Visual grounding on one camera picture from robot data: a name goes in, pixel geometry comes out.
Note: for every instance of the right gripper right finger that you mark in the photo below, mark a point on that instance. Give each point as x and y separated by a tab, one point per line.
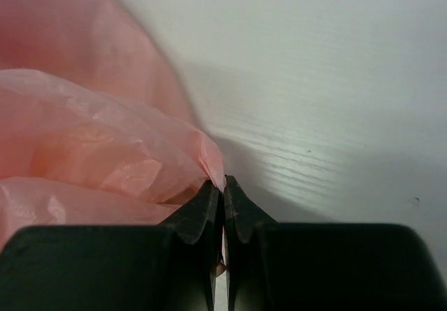
275	265

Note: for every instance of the pink plastic bag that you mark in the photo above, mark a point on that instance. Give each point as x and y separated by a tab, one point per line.
95	128

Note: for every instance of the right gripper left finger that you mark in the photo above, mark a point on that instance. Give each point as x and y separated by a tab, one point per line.
168	266

